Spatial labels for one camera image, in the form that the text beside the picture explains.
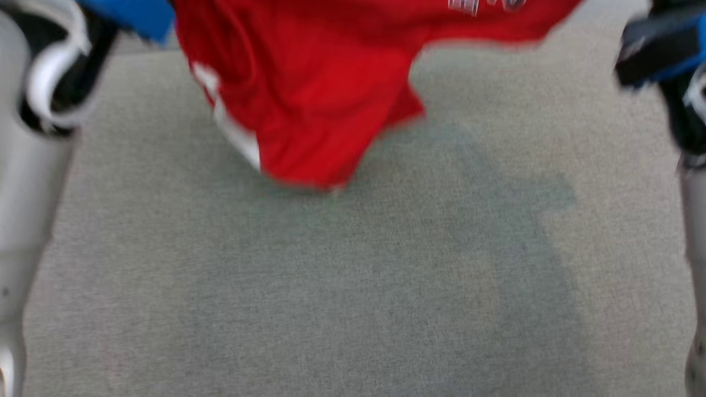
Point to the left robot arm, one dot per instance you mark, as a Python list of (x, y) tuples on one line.
[(27, 220)]

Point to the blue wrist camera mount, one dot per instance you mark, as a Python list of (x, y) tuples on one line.
[(673, 49), (138, 14)]

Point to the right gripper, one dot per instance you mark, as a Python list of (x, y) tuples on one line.
[(689, 110)]

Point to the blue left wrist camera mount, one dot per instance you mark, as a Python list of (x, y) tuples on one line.
[(138, 14)]

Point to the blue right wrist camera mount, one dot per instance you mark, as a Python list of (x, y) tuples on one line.
[(673, 49)]

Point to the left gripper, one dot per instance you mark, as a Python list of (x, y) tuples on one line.
[(55, 71)]

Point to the red Bulls basketball jersey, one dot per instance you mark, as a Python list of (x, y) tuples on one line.
[(331, 82)]

